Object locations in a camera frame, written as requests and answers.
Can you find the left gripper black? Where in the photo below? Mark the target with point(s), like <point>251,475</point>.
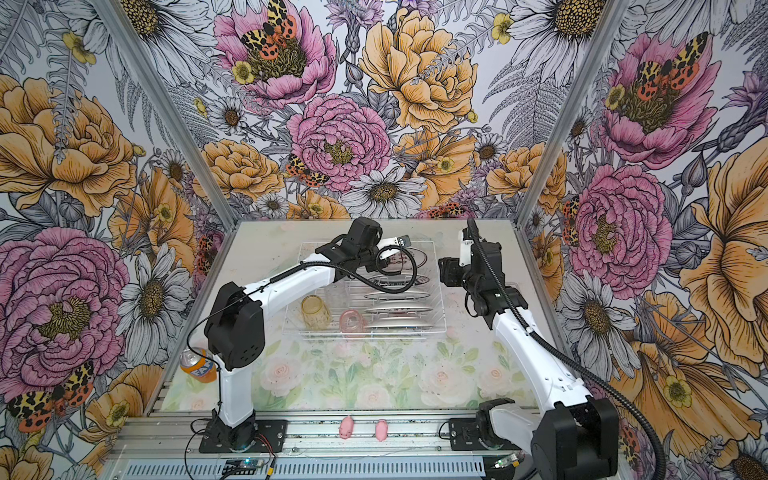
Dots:
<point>375,264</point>

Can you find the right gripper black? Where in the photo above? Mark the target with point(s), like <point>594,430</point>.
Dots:
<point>448,271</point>

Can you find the plate with orange sunburst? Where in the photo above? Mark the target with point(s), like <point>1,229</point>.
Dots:
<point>399,307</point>

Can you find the plate with green lettered rim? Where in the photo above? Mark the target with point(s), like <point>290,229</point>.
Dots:
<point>398,281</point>

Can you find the plate with red characters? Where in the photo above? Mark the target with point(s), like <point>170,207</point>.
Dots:
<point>414,255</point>

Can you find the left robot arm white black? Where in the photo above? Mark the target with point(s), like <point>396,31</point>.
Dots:
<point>235,328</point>

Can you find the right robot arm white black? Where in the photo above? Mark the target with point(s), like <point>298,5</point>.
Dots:
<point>572,435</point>

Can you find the pink glass cup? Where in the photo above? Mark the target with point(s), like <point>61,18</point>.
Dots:
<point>352,322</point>

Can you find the yellow glass cup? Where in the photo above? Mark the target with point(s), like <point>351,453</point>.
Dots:
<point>315,313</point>

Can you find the right circuit board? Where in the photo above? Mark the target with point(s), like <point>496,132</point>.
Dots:
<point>511,460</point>

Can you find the right pink clip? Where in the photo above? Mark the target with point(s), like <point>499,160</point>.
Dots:
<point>381,430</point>

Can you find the pink clip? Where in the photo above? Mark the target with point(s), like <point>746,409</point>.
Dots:
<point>381,430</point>
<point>346,427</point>

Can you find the left pink clip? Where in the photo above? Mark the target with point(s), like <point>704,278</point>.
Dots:
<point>346,427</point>

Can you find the orange soda bottle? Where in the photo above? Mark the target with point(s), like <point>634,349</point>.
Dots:
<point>198,366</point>

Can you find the green circuit board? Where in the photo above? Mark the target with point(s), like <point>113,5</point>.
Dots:
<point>245,467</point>

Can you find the white wire dish rack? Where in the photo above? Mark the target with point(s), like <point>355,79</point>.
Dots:
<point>348,294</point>

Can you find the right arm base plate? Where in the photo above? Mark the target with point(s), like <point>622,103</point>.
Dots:
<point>464,435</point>

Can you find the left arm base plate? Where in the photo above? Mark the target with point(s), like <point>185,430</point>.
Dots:
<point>252,436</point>

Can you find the aluminium front rail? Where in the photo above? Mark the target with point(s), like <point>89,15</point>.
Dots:
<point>167,447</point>

